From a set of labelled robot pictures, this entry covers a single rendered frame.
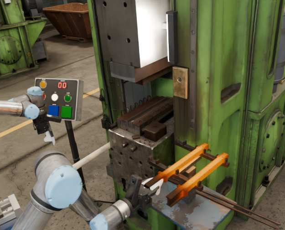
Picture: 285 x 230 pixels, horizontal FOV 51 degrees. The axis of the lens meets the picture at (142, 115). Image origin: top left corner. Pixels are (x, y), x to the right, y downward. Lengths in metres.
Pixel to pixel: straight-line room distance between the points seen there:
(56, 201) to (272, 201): 2.15
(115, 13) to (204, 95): 0.64
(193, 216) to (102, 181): 1.58
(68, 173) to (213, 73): 0.91
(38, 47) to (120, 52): 5.45
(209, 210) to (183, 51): 0.81
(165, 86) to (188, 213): 1.01
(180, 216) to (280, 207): 1.39
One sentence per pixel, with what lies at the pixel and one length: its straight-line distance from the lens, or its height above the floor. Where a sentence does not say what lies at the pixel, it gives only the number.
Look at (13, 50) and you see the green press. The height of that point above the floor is 0.48.
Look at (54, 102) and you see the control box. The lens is 2.12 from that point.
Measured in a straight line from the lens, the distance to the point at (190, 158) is 1.43.
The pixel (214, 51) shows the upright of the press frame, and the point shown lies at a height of 1.46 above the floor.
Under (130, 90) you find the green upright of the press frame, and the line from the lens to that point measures 2.06.
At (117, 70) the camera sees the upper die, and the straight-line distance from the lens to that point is 1.75.
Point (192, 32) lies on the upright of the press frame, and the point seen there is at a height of 1.55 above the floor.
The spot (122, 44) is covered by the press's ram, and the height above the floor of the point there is 1.48.
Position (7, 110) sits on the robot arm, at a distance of 1.57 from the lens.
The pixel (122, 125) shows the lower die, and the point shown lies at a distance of 1.91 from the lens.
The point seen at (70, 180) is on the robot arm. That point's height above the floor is 1.31.
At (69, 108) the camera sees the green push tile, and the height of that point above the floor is 1.03.
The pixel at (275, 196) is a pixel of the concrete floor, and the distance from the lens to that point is 2.88.
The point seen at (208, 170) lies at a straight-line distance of 1.36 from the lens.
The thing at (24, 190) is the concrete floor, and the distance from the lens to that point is 3.15.
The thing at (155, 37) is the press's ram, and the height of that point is 1.50.
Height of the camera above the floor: 1.88
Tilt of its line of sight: 28 degrees down
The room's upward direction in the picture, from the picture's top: 5 degrees counter-clockwise
